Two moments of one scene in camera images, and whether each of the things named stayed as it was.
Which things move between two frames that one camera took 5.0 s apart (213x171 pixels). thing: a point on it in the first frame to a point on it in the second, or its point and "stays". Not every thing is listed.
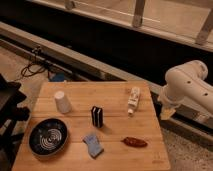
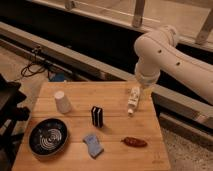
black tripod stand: x=11 y=96 stays
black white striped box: x=97 y=116 stays
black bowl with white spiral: x=47 y=137 stays
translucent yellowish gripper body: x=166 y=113 to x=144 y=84
